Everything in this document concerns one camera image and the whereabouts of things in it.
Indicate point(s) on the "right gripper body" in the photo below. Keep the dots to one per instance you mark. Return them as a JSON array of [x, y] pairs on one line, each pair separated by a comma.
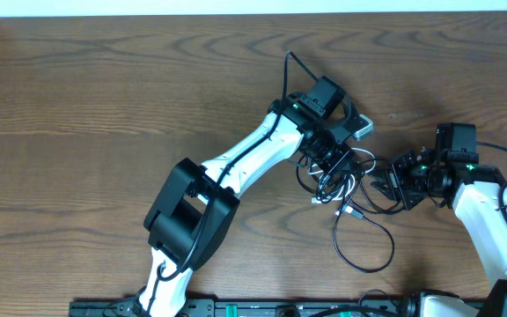
[[410, 181]]

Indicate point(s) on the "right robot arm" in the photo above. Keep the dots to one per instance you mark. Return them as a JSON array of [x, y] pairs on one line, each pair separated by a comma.
[[453, 173]]

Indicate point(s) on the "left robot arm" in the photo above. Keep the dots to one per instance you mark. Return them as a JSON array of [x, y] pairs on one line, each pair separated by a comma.
[[194, 209]]

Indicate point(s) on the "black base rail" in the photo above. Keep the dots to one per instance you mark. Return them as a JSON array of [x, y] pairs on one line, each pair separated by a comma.
[[220, 308]]

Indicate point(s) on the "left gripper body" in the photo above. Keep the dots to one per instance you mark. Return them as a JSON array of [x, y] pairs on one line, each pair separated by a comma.
[[328, 153]]

